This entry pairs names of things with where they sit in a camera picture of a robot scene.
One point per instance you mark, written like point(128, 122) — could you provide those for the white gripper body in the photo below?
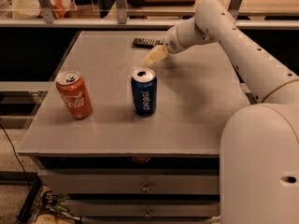
point(170, 42)

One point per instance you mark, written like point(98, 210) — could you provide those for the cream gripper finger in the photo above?
point(155, 55)

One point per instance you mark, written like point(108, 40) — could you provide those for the dark rxbar chocolate bar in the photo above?
point(146, 43)

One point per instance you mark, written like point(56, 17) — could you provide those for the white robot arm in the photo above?
point(259, 152)

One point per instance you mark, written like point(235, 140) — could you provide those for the blue pepsi can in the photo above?
point(144, 91)

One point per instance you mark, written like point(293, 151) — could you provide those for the red coca-cola can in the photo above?
point(73, 91)

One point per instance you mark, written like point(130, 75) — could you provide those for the grey drawer cabinet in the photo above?
point(198, 91)

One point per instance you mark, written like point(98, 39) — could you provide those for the red object inside cabinet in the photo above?
point(140, 159)

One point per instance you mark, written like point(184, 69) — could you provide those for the top drawer with knob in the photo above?
point(83, 182)

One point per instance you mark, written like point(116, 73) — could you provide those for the drawer with knob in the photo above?
point(143, 208)
point(83, 182)

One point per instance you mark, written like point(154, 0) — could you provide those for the white and orange plastic bag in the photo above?
point(27, 9)

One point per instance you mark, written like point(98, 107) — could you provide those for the lower drawer with knob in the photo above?
point(143, 208)

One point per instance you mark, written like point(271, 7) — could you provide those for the colourful snack bag on floor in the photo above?
point(53, 210)

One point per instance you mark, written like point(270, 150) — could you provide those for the metal rail frame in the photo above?
point(249, 14)

